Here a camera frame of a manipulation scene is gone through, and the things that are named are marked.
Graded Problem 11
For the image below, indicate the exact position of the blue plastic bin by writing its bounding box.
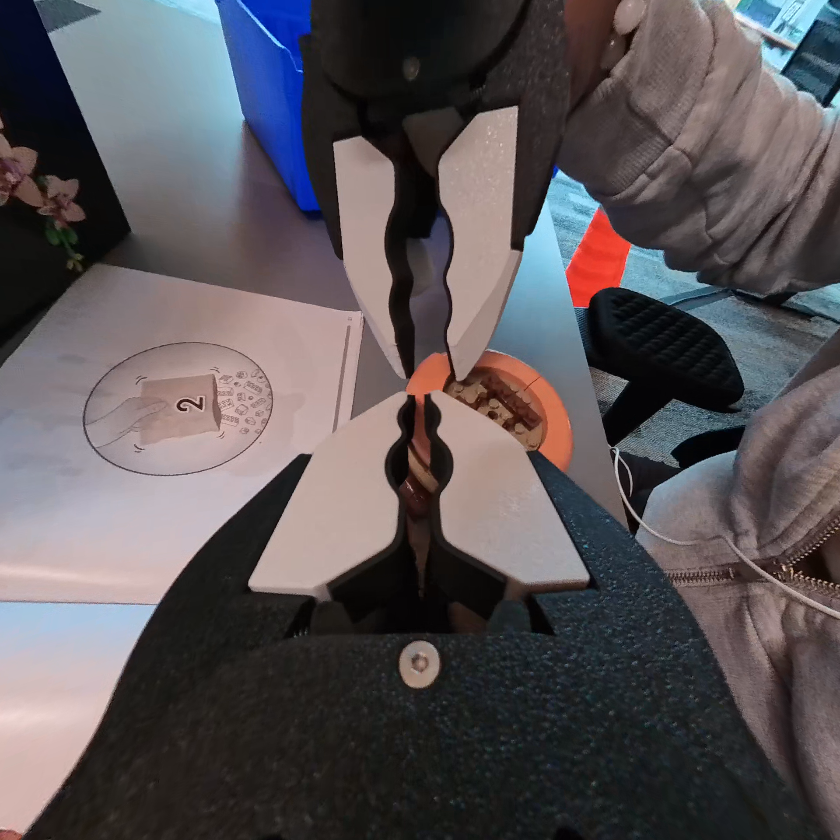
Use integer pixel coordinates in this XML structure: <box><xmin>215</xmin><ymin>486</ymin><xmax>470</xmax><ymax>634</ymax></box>
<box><xmin>217</xmin><ymin>0</ymin><xmax>329</xmax><ymax>217</ymax></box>

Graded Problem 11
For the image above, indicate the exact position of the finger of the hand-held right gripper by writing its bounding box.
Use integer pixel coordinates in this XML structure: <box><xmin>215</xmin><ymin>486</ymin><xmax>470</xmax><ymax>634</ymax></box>
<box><xmin>332</xmin><ymin>134</ymin><xmax>413</xmax><ymax>382</ymax></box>
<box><xmin>437</xmin><ymin>105</ymin><xmax>522</xmax><ymax>382</ymax></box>

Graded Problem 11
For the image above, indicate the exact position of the black flower print box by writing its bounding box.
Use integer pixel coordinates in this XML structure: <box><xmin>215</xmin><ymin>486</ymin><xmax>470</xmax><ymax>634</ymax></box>
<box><xmin>0</xmin><ymin>0</ymin><xmax>132</xmax><ymax>345</ymax></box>

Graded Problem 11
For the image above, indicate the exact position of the person's right hand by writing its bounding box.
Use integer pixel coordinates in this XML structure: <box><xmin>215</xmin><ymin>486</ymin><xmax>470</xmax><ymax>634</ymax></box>
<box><xmin>562</xmin><ymin>0</ymin><xmax>626</xmax><ymax>82</ymax></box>

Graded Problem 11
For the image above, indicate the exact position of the white instruction booklet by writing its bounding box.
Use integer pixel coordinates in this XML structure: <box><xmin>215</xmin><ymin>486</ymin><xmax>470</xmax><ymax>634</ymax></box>
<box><xmin>0</xmin><ymin>263</ymin><xmax>366</xmax><ymax>840</ymax></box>

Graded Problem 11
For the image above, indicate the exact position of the orange floor object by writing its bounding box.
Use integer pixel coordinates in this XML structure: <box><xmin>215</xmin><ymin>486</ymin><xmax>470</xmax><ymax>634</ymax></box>
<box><xmin>565</xmin><ymin>208</ymin><xmax>635</xmax><ymax>311</ymax></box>

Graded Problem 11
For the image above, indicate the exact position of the black mesh chair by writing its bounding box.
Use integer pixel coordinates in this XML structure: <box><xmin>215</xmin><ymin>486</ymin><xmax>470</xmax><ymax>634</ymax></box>
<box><xmin>582</xmin><ymin>287</ymin><xmax>746</xmax><ymax>450</ymax></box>

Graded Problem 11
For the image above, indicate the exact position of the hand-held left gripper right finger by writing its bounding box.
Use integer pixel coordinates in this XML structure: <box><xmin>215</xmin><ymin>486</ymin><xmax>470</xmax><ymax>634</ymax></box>
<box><xmin>423</xmin><ymin>392</ymin><xmax>592</xmax><ymax>602</ymax></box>

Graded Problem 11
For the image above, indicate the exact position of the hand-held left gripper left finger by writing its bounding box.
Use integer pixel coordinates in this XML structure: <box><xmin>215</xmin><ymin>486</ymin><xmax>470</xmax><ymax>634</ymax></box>
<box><xmin>250</xmin><ymin>392</ymin><xmax>418</xmax><ymax>598</ymax></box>

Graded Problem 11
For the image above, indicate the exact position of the white bead bracelet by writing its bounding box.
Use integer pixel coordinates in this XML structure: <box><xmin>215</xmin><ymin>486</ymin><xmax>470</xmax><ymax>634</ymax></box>
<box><xmin>607</xmin><ymin>0</ymin><xmax>652</xmax><ymax>40</ymax></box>

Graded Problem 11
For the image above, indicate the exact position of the brick pot model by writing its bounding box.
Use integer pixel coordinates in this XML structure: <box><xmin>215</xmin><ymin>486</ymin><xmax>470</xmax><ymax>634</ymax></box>
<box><xmin>394</xmin><ymin>348</ymin><xmax>576</xmax><ymax>529</ymax></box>

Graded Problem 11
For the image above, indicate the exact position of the white earphone cable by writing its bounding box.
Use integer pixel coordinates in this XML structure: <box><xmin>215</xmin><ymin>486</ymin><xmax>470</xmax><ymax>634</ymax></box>
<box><xmin>611</xmin><ymin>447</ymin><xmax>840</xmax><ymax>620</ymax></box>

